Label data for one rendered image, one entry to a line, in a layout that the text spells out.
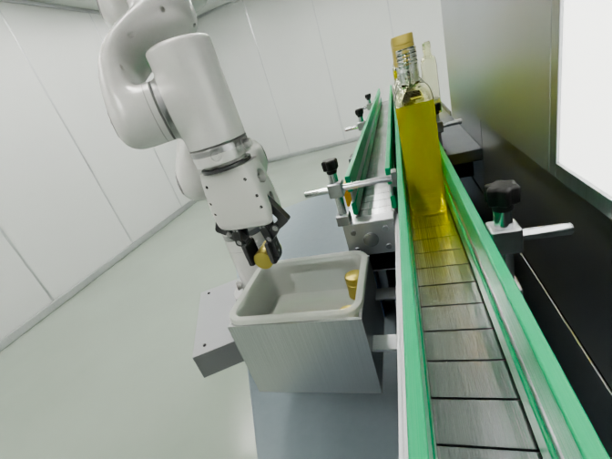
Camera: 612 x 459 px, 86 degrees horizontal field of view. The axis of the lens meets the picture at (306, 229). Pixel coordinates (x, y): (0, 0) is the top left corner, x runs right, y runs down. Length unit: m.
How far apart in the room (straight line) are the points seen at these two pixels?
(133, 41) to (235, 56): 6.58
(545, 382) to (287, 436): 0.54
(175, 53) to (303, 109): 6.34
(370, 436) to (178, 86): 0.61
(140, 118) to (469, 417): 0.45
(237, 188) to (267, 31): 6.45
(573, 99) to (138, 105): 0.45
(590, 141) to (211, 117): 0.39
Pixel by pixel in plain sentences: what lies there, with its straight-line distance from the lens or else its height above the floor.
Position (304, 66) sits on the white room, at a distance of 6.69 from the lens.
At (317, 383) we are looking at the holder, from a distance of 0.60.
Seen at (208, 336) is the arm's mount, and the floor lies 0.82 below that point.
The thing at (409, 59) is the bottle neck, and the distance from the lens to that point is 0.56.
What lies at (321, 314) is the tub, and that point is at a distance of 0.49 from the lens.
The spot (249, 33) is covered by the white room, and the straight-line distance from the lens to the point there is 7.00.
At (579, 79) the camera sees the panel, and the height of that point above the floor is 1.25.
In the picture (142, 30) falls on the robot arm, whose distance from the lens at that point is 0.56.
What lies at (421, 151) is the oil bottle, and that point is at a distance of 0.56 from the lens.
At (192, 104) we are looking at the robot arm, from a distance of 0.46.
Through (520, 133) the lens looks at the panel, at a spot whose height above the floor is 1.17.
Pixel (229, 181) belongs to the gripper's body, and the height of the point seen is 1.22.
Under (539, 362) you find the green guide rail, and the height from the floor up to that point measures 1.13.
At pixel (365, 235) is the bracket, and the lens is 0.61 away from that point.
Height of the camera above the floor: 1.31
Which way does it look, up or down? 23 degrees down
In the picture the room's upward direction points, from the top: 18 degrees counter-clockwise
